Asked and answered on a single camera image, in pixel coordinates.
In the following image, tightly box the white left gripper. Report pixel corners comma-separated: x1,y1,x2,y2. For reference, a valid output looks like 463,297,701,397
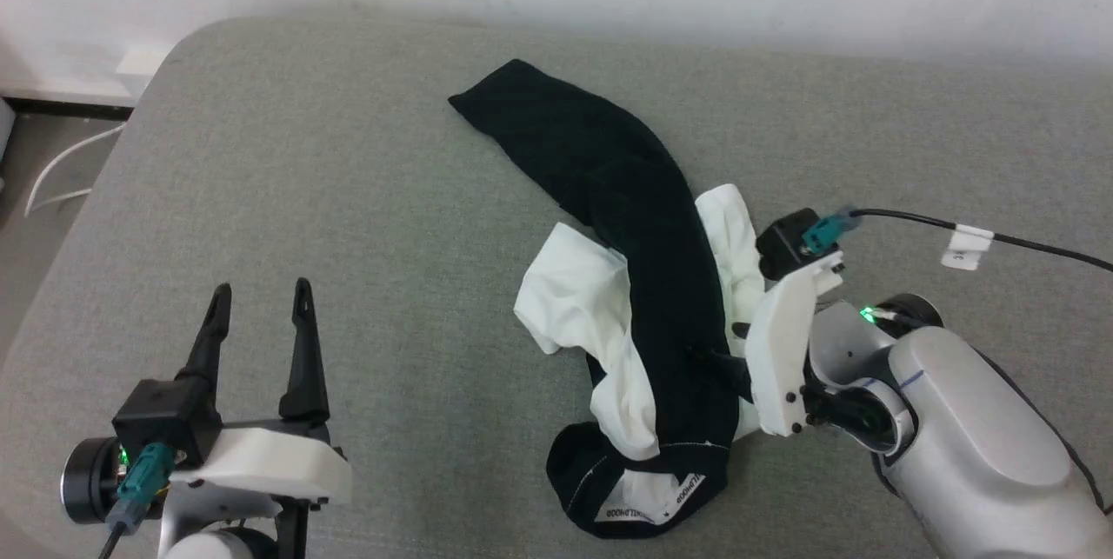
168,277,354,508

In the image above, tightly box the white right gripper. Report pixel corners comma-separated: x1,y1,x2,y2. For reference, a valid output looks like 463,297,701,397
687,251,847,439

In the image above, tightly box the black and white garment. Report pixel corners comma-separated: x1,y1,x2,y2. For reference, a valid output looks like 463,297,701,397
448,59,770,540

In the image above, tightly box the black baseboard strip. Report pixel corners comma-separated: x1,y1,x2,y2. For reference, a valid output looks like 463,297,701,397
0,96,136,121

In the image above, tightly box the teal plug left camera cable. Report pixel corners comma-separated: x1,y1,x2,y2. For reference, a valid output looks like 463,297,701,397
103,443,175,559

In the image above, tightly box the teal plug camera cable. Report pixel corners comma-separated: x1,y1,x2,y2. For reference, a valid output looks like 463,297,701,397
103,443,175,559
802,204,1113,273

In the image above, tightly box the teal plug right camera cable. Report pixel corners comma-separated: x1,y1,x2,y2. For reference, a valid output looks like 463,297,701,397
802,204,1113,273

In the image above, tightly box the white cable label tag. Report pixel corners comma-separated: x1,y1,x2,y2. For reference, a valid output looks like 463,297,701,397
941,225,995,270

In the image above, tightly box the white floor cable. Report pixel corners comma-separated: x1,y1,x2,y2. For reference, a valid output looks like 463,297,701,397
24,123,124,219

